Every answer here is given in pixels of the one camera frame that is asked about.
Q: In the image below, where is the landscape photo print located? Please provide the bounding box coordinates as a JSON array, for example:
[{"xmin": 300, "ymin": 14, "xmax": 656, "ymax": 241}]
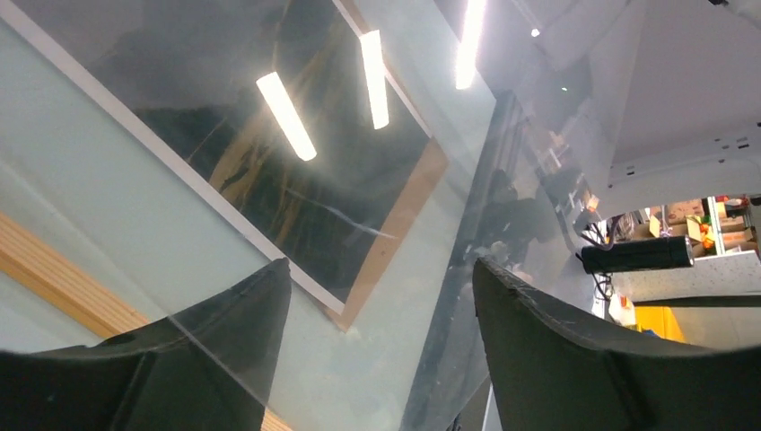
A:
[{"xmin": 1, "ymin": 1, "xmax": 429, "ymax": 312}]

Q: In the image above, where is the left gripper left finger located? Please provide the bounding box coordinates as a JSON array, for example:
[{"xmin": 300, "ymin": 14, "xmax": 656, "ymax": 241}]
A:
[{"xmin": 0, "ymin": 257, "xmax": 293, "ymax": 431}]

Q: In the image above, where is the orange wooden picture frame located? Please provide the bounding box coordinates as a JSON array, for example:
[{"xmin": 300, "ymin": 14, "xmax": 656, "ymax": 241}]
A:
[{"xmin": 0, "ymin": 211, "xmax": 295, "ymax": 431}]

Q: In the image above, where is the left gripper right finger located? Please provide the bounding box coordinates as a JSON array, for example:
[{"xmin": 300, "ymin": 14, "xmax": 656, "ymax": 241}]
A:
[{"xmin": 472, "ymin": 259, "xmax": 760, "ymax": 430}]

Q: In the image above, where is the brown backing board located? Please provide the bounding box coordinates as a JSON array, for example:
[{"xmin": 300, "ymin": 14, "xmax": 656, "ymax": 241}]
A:
[{"xmin": 327, "ymin": 0, "xmax": 451, "ymax": 333}]

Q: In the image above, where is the clear acrylic sheet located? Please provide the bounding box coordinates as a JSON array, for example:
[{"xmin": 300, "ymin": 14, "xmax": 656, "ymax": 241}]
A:
[{"xmin": 1, "ymin": 1, "xmax": 648, "ymax": 430}]

